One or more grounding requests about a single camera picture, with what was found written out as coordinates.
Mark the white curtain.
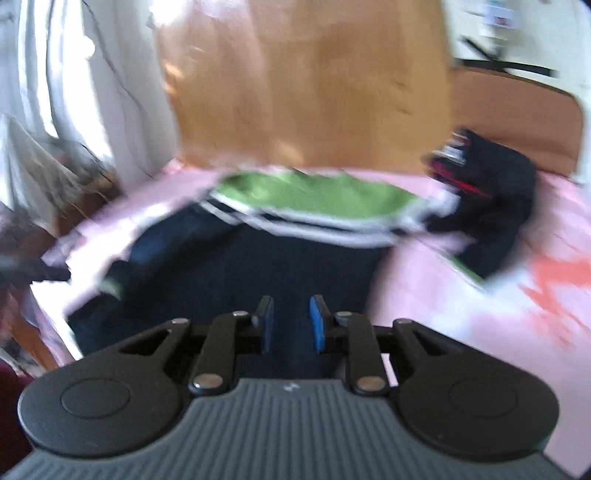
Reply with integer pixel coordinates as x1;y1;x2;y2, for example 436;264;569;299
1;1;178;193

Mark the cluttered bedside table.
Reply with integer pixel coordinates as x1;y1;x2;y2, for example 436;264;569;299
0;115;122;370

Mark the black cable on wall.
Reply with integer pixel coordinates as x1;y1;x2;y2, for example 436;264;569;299
454;36;560;79

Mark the brown wooden side panel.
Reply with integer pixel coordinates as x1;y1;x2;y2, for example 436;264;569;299
451;67;584;177

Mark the navy green striped garment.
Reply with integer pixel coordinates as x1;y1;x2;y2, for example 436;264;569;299
68;170;464;378

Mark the pink patterned bed sheet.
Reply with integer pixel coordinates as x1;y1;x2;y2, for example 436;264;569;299
33;164;590;475

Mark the wooden headboard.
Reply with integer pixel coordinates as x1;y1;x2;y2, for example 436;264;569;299
151;0;452;174

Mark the black red patterned garment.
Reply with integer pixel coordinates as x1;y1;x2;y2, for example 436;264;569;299
424;129;538;280

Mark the white wall charger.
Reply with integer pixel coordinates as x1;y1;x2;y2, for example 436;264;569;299
480;0;515;51

